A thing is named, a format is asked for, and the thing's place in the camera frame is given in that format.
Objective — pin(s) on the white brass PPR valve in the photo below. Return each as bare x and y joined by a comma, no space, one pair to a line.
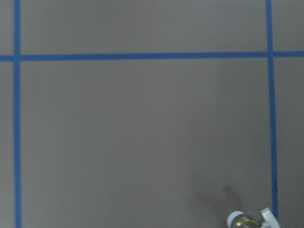
239,219

